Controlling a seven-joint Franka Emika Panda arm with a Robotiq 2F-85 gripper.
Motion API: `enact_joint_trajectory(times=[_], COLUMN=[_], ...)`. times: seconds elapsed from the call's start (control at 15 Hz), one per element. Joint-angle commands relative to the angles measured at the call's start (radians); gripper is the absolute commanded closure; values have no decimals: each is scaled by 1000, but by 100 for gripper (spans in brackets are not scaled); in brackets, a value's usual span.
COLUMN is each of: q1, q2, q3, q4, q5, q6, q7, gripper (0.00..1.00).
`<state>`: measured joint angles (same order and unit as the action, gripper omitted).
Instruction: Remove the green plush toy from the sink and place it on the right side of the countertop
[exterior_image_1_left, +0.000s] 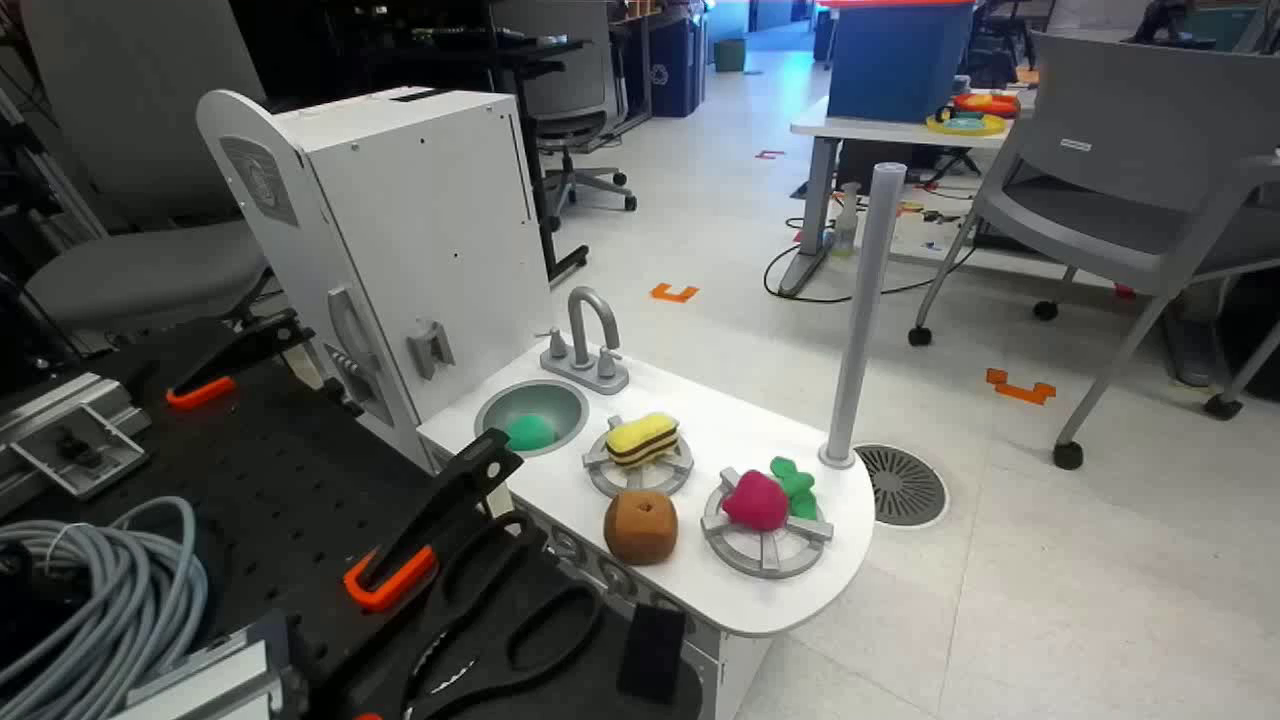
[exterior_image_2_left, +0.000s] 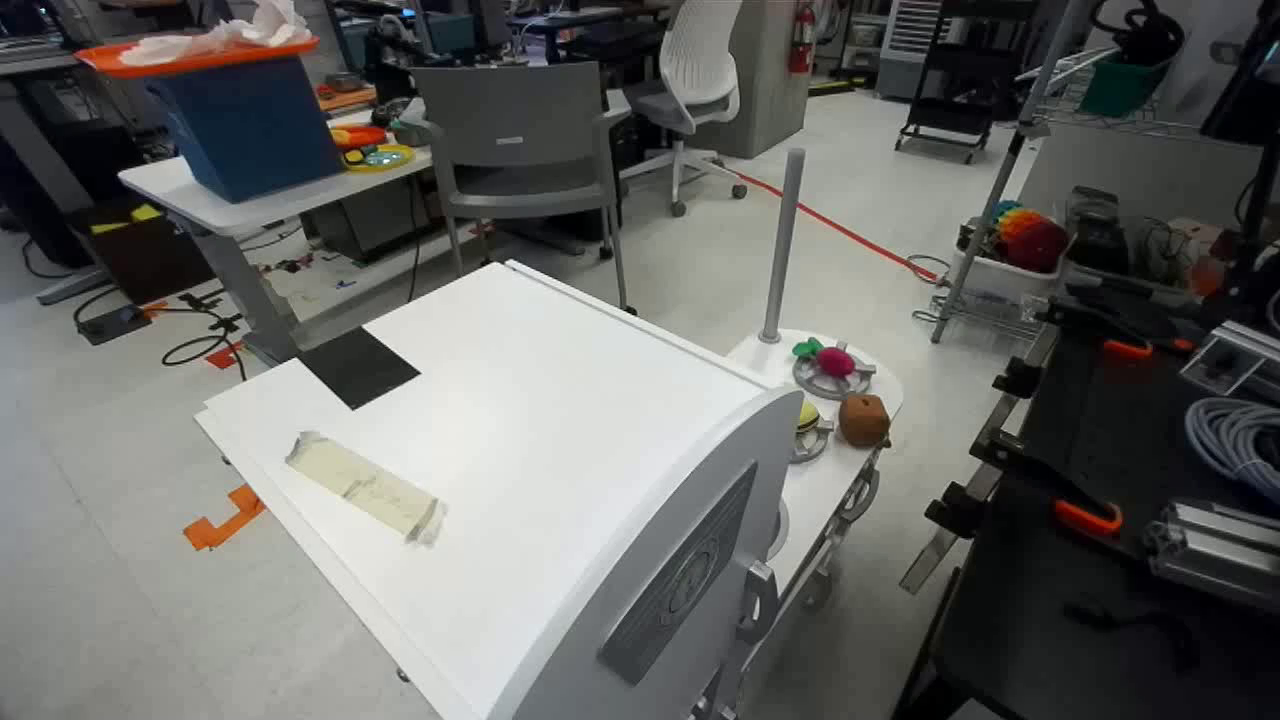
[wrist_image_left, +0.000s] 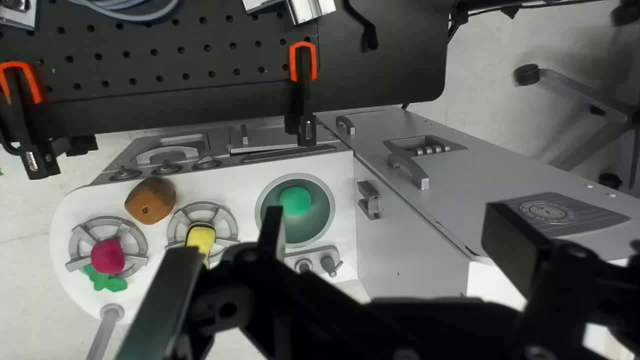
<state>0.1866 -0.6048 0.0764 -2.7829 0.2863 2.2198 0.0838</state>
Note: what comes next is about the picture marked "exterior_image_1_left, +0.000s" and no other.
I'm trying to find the black office chair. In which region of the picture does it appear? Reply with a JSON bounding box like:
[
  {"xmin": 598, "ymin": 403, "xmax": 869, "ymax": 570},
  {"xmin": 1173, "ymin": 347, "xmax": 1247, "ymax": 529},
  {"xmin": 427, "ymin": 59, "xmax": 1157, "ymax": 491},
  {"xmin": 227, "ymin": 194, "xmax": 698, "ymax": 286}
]
[{"xmin": 482, "ymin": 0, "xmax": 638, "ymax": 223}]

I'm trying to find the white toy kitchen cabinet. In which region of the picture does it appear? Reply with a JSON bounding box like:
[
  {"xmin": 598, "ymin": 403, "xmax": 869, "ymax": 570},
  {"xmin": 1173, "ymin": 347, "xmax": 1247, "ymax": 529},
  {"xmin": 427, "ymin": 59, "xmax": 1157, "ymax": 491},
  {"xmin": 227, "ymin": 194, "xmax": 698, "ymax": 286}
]
[{"xmin": 192, "ymin": 84, "xmax": 555, "ymax": 477}]

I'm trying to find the grey toy faucet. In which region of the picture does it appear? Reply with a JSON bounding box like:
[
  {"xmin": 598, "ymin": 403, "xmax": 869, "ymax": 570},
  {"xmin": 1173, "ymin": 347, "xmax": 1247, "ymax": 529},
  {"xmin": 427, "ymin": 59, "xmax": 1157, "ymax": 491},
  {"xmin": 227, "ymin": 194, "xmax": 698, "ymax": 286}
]
[{"xmin": 535, "ymin": 286, "xmax": 630, "ymax": 401}]

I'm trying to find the black cable loop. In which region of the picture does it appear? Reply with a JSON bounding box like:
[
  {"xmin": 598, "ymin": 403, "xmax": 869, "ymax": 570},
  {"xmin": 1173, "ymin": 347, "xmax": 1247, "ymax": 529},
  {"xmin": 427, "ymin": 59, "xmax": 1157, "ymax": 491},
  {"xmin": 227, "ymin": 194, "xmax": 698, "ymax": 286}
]
[{"xmin": 397, "ymin": 516, "xmax": 613, "ymax": 720}]

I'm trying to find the grey plastic chair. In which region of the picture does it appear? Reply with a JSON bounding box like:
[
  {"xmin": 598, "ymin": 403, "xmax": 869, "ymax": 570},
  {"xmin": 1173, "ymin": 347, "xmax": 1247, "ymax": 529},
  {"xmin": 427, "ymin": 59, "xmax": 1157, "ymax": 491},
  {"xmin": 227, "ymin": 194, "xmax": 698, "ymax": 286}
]
[{"xmin": 905, "ymin": 32, "xmax": 1280, "ymax": 473}]

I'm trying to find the black clamp orange handle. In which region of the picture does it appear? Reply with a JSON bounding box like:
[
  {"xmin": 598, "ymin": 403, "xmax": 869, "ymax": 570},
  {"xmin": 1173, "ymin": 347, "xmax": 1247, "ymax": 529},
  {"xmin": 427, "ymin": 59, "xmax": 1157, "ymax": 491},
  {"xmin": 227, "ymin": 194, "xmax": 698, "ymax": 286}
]
[
  {"xmin": 340, "ymin": 425, "xmax": 529, "ymax": 618},
  {"xmin": 163, "ymin": 312, "xmax": 312, "ymax": 418}
]

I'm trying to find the black floor cable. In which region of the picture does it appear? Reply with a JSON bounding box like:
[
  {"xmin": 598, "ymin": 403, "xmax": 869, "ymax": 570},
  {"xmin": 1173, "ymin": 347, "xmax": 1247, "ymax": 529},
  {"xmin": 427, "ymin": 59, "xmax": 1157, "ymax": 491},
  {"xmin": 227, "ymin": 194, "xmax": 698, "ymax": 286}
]
[{"xmin": 761, "ymin": 197, "xmax": 982, "ymax": 309}]

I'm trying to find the grey toy sink basin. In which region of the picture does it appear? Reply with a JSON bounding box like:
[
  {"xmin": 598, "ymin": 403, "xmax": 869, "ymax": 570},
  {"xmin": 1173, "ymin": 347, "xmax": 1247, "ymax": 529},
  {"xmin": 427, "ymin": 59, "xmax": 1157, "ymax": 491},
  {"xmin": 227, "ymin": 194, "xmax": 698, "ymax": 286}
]
[{"xmin": 471, "ymin": 378, "xmax": 592, "ymax": 462}]

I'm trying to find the toy burger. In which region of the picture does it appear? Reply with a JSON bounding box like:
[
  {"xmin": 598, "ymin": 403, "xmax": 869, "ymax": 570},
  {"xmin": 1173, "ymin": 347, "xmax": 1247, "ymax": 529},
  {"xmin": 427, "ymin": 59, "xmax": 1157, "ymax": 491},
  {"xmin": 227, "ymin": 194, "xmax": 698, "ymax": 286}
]
[{"xmin": 598, "ymin": 410, "xmax": 682, "ymax": 468}]

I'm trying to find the grey work table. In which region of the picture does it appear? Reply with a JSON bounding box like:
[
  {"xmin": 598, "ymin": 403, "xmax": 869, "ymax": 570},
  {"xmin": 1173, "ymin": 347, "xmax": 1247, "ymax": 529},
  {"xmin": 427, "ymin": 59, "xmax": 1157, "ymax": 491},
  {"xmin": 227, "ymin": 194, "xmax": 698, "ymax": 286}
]
[{"xmin": 775, "ymin": 114, "xmax": 1035, "ymax": 300}]

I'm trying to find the white toy kitchen counter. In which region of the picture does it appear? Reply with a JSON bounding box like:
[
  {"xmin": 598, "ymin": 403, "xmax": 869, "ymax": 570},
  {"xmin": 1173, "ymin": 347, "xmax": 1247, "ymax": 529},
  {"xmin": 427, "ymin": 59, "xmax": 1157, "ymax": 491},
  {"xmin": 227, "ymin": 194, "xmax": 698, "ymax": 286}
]
[{"xmin": 416, "ymin": 347, "xmax": 880, "ymax": 720}]

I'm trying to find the grey toy stove burner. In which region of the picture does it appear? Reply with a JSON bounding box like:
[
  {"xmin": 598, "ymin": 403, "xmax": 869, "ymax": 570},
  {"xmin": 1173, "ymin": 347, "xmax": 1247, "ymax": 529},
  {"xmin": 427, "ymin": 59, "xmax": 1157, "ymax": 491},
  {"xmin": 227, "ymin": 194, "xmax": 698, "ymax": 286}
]
[
  {"xmin": 580, "ymin": 429, "xmax": 698, "ymax": 501},
  {"xmin": 694, "ymin": 463, "xmax": 839, "ymax": 586}
]

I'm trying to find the blue storage bin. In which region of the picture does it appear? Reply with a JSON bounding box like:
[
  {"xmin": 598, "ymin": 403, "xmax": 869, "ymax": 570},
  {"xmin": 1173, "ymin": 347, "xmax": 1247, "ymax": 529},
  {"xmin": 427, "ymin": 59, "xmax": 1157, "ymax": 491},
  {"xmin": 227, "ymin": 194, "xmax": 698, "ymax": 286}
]
[{"xmin": 819, "ymin": 0, "xmax": 976, "ymax": 127}]

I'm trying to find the grey upright pole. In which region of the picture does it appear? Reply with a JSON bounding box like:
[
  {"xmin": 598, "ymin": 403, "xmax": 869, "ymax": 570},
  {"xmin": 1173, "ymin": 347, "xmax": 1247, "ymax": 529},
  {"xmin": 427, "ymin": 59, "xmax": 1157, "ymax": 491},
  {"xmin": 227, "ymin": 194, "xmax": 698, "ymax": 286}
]
[{"xmin": 816, "ymin": 161, "xmax": 907, "ymax": 473}]

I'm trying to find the light blue cable bundle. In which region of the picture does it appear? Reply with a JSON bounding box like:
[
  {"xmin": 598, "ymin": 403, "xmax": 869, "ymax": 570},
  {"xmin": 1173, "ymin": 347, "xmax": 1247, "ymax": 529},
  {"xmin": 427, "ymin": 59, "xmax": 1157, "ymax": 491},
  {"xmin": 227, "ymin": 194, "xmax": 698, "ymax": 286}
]
[{"xmin": 0, "ymin": 491, "xmax": 210, "ymax": 720}]

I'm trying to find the round floor drain grate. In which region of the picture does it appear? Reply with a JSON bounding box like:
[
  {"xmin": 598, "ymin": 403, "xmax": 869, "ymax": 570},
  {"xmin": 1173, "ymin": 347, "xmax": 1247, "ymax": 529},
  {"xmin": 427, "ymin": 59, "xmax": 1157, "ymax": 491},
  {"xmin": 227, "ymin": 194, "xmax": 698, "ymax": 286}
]
[{"xmin": 851, "ymin": 441, "xmax": 951, "ymax": 529}]

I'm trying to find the metal mounting bracket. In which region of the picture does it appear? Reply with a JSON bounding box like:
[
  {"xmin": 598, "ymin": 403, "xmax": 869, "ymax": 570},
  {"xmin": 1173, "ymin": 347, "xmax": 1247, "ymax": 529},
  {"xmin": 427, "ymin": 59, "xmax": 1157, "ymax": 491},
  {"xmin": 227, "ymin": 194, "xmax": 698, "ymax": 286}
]
[{"xmin": 0, "ymin": 373, "xmax": 152, "ymax": 504}]

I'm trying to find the small black box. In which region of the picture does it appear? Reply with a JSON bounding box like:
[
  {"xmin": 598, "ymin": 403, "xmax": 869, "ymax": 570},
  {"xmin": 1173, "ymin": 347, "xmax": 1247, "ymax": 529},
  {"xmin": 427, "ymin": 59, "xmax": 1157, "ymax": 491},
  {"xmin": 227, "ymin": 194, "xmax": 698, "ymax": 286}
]
[{"xmin": 614, "ymin": 599, "xmax": 693, "ymax": 710}]

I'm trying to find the aluminium profile bar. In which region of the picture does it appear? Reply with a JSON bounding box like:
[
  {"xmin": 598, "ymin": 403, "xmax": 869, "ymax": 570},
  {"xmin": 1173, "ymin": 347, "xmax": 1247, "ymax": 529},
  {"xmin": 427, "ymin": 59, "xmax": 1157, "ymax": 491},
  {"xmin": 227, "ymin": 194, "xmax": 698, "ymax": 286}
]
[{"xmin": 112, "ymin": 623, "xmax": 290, "ymax": 720}]

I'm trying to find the pink radish plush toy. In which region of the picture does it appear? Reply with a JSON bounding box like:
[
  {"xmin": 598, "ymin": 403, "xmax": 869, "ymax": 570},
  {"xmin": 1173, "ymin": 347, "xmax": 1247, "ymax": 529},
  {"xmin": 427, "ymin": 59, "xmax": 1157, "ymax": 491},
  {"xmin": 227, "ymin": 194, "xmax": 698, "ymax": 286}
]
[{"xmin": 718, "ymin": 456, "xmax": 824, "ymax": 536}]

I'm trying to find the grey office chair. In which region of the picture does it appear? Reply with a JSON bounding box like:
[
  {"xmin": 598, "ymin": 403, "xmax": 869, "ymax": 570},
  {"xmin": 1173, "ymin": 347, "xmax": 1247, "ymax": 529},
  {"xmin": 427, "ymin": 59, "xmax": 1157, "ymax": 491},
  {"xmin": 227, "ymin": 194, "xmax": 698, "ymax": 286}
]
[{"xmin": 10, "ymin": 0, "xmax": 276, "ymax": 337}]

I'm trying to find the green plush toy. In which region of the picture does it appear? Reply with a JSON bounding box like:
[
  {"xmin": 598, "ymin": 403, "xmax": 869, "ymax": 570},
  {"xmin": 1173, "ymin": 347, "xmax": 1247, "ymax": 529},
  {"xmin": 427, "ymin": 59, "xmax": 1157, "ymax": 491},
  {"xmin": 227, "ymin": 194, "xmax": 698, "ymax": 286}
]
[{"xmin": 505, "ymin": 414, "xmax": 561, "ymax": 456}]

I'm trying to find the colourful ring toy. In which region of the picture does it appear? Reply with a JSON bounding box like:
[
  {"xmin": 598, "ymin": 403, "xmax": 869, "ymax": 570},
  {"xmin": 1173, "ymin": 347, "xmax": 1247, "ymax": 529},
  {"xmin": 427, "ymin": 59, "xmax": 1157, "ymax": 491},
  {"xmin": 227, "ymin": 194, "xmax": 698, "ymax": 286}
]
[{"xmin": 923, "ymin": 84, "xmax": 1023, "ymax": 139}]

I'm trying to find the brown plush toy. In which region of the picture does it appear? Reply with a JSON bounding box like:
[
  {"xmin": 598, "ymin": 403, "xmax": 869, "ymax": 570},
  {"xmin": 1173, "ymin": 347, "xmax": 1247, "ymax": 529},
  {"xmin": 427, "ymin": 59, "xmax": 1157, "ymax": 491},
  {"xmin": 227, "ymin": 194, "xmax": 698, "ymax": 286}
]
[{"xmin": 598, "ymin": 485, "xmax": 682, "ymax": 570}]

